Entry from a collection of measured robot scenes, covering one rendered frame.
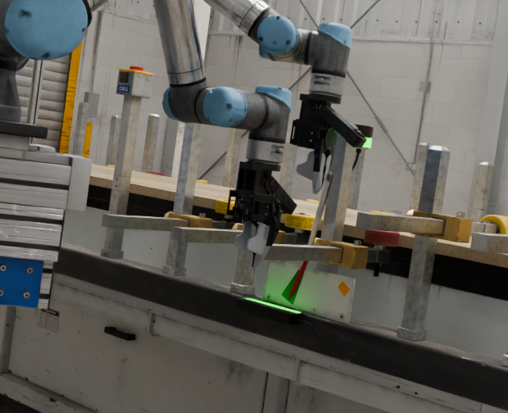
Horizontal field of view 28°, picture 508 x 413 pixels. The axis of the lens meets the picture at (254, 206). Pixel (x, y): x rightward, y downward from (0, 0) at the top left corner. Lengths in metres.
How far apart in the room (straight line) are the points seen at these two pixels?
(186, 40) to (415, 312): 0.73
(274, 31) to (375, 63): 9.09
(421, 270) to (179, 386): 1.08
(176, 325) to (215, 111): 0.88
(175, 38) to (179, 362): 1.26
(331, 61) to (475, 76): 8.30
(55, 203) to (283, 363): 0.88
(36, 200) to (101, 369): 1.60
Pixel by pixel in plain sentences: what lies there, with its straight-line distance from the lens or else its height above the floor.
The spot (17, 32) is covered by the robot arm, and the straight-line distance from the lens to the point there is 1.64.
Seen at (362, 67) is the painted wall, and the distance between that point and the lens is 11.24.
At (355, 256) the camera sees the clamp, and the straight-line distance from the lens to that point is 2.27.
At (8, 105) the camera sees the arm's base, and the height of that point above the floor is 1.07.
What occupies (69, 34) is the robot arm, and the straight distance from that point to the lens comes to 1.66.
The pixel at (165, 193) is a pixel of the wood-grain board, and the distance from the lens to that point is 2.99.
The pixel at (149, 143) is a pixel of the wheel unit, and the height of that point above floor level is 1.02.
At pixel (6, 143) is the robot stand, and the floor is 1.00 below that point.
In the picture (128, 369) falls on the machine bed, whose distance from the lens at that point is 3.20.
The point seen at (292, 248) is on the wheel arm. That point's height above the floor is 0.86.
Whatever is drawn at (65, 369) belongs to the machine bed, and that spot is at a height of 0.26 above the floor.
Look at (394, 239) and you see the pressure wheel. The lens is 2.39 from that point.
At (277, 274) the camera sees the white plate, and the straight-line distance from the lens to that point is 2.41.
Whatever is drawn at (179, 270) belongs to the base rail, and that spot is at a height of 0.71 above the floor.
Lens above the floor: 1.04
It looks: 3 degrees down
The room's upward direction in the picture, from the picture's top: 8 degrees clockwise
